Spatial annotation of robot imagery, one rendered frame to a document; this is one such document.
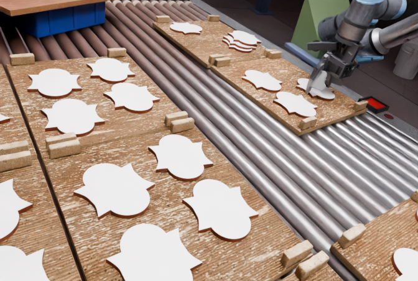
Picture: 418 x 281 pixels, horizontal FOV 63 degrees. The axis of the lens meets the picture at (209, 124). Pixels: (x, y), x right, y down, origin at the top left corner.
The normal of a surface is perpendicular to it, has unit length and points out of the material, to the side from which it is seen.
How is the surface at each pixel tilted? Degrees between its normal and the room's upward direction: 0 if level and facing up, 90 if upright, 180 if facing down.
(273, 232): 0
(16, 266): 0
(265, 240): 0
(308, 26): 90
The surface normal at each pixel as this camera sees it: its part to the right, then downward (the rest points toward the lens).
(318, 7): 0.44, -0.18
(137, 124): 0.18, -0.82
